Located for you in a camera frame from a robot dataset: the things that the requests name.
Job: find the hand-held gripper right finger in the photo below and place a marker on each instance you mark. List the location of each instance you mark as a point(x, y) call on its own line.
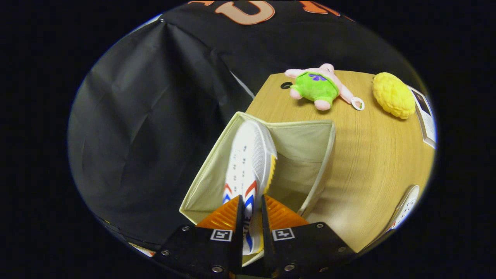
point(266, 244)

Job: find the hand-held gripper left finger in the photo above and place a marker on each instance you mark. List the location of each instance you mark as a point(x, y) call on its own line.
point(239, 240)

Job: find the white shoe with striped side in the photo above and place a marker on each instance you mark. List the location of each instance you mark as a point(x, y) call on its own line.
point(250, 155)
point(405, 207)

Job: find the beige fabric storage box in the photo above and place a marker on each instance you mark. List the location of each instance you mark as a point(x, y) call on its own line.
point(302, 155)

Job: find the pink starfish plush toy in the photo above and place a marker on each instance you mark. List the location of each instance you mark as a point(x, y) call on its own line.
point(316, 87)

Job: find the yellow knitted plush toy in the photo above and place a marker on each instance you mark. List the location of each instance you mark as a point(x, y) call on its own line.
point(393, 95)

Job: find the white booklet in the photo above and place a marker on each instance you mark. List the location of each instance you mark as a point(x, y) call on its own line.
point(426, 116)

